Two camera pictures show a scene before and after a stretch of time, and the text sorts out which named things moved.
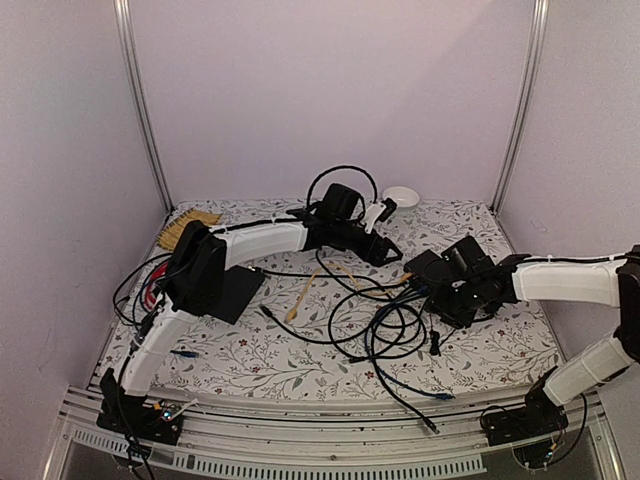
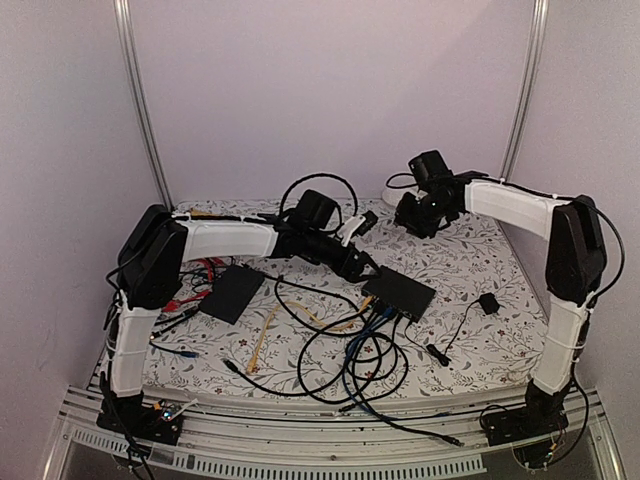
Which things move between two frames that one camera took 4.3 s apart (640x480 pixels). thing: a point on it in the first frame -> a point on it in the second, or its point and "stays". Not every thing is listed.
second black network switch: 237,289 stays
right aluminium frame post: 540,10 stays
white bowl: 402,196 stays
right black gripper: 438,305 -> 403,218
